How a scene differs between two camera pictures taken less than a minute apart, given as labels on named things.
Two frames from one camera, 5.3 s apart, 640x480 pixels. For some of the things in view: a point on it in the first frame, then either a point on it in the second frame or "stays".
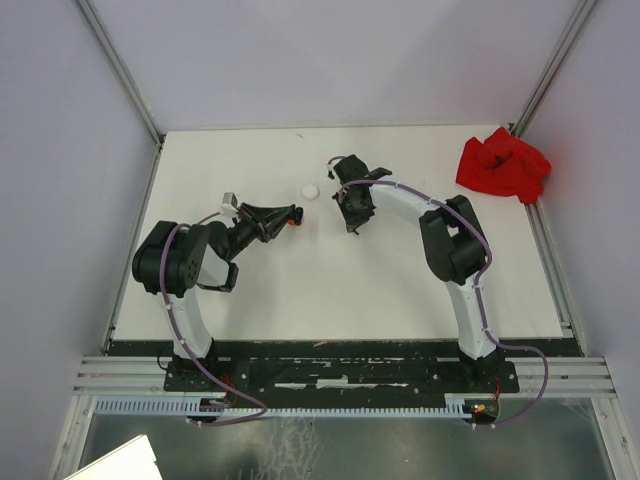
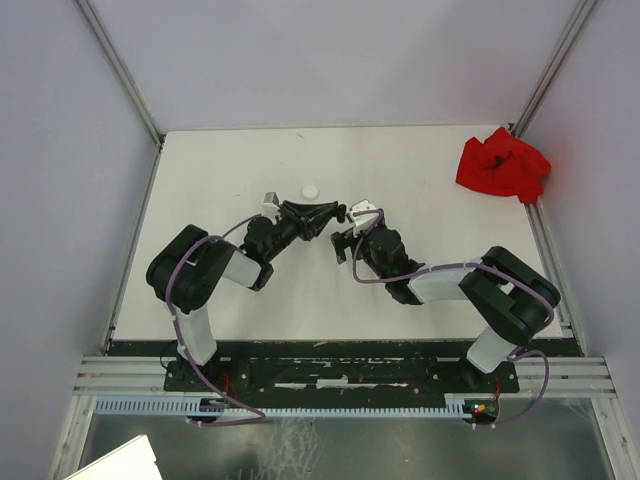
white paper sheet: (132, 461) stays
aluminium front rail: (586, 377) stays
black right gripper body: (352, 213) → (341, 241)
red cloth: (503, 165) stays
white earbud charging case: (310, 192) stays
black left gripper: (255, 216) → (317, 214)
